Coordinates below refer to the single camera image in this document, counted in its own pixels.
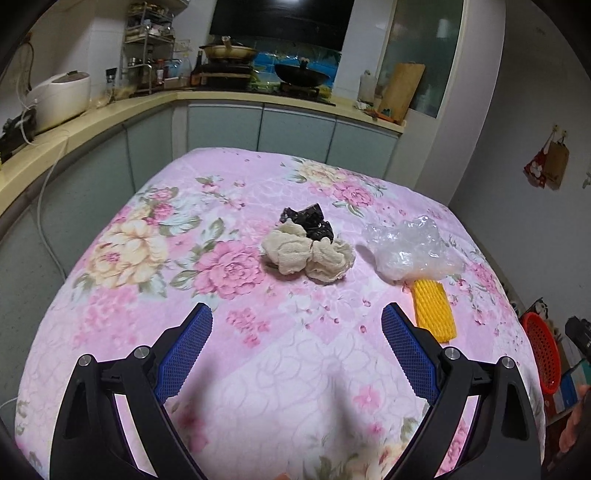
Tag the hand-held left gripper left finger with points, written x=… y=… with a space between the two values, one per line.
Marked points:
x=184 y=350

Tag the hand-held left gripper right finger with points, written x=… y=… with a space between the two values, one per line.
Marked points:
x=408 y=355

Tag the red plastic basket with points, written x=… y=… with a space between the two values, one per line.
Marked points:
x=542 y=346

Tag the person's right hand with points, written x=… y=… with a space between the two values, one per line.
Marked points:
x=578 y=427

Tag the yellow foam net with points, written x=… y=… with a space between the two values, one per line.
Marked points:
x=434 y=309

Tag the blue cardboard box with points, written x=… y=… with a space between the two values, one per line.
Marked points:
x=570 y=392

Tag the pink floral blanket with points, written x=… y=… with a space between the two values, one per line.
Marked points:
x=277 y=369

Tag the clear plastic bag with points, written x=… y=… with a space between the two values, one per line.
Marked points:
x=411 y=251

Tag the beige crumpled cloth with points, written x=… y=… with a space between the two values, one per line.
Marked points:
x=291 y=254

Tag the black plastic bag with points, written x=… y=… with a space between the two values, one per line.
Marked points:
x=309 y=221

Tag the red hanging bag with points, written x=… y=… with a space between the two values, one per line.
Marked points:
x=535 y=168

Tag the brown hanging bag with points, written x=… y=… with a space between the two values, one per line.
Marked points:
x=556 y=164

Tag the beige kitchen countertop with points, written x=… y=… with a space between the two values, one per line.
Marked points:
x=115 y=113

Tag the grey kitchen cabinets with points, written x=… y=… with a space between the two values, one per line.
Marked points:
x=295 y=129

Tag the wooden cutting board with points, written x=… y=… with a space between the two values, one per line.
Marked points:
x=401 y=92

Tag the paper towel roll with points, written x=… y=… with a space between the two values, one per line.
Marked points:
x=367 y=90

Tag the black countertop appliance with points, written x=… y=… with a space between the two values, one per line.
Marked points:
x=16 y=136

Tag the gas stove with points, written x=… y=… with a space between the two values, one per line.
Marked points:
x=231 y=78

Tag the dark sauce bottle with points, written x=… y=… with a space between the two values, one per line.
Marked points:
x=196 y=71

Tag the white rice cooker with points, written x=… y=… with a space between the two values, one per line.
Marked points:
x=60 y=99

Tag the black wok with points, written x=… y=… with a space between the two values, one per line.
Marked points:
x=302 y=76

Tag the golden frying pan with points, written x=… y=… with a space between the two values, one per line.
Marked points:
x=228 y=51

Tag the metal spice rack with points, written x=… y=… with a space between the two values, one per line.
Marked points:
x=147 y=46

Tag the black range hood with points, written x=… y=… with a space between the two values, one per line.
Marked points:
x=281 y=21

